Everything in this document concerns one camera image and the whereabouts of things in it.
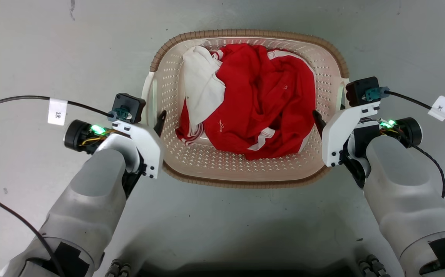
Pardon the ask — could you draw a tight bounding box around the black camera cable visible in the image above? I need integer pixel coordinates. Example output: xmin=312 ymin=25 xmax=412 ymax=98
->
xmin=383 ymin=91 xmax=445 ymax=133
xmin=0 ymin=95 xmax=114 ymax=117

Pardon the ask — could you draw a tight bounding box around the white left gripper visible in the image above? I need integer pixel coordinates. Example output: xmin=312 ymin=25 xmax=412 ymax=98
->
xmin=111 ymin=110 xmax=167 ymax=197

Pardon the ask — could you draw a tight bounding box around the twisted black right arm cable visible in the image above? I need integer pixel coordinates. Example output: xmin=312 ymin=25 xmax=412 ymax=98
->
xmin=410 ymin=143 xmax=445 ymax=199

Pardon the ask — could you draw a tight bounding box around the cream laundry basket brown rim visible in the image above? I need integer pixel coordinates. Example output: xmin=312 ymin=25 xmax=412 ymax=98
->
xmin=141 ymin=29 xmax=350 ymax=189

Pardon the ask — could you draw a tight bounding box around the black right camera cable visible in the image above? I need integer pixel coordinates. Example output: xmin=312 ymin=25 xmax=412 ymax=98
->
xmin=383 ymin=91 xmax=445 ymax=133

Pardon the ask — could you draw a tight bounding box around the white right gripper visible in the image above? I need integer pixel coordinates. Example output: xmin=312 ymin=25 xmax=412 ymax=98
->
xmin=312 ymin=100 xmax=381 ymax=189

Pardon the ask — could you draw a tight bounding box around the red garment white trim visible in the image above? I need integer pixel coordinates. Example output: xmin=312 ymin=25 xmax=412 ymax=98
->
xmin=175 ymin=43 xmax=316 ymax=161

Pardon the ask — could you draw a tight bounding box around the white paper cable tag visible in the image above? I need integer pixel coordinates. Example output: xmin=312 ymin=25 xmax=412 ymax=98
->
xmin=47 ymin=98 xmax=69 ymax=126
xmin=427 ymin=95 xmax=445 ymax=122

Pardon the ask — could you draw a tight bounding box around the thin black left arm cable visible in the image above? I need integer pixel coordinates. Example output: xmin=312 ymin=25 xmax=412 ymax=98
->
xmin=0 ymin=182 xmax=66 ymax=277

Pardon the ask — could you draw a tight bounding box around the black left camera cable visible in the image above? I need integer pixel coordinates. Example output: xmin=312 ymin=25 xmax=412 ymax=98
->
xmin=0 ymin=95 xmax=114 ymax=117

